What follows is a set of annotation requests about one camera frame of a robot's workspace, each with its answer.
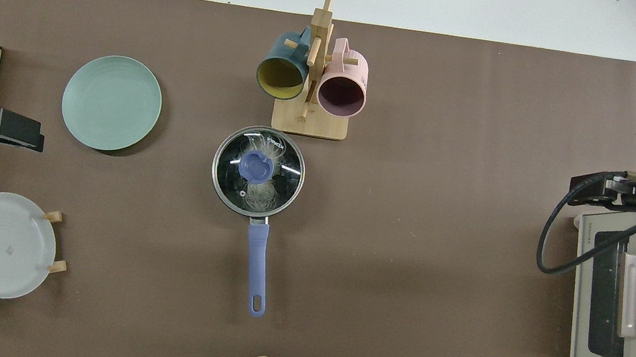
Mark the wooden plate rack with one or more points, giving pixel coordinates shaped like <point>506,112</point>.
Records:
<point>52,216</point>

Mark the pink ribbed mug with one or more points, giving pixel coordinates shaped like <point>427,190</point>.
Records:
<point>348,69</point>

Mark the grey plate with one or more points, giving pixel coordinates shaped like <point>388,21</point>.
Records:
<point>1,247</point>

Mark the glass lid with blue knob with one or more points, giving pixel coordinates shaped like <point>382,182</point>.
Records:
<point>258,166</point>

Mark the dark teal mug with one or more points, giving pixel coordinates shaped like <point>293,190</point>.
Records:
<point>276,50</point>

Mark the wooden cup stand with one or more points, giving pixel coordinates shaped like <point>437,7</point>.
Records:
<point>319,124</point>

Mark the pale green plate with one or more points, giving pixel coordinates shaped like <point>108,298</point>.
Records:
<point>113,102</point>

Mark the brown table cloth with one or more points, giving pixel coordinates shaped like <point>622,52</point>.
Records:
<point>407,245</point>

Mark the white vermicelli bundle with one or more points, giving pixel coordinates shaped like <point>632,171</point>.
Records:
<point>263,196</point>

